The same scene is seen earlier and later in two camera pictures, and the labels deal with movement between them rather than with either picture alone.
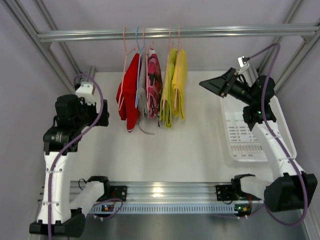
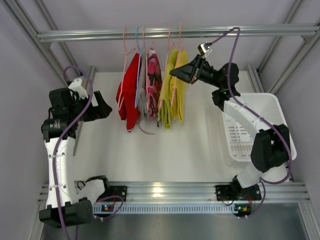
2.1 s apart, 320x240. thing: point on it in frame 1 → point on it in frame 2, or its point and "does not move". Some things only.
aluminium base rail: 170,192 does not move
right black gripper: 227,82 → 198,69
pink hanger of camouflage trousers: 147,69 does not move
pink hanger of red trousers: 119,105 does not move
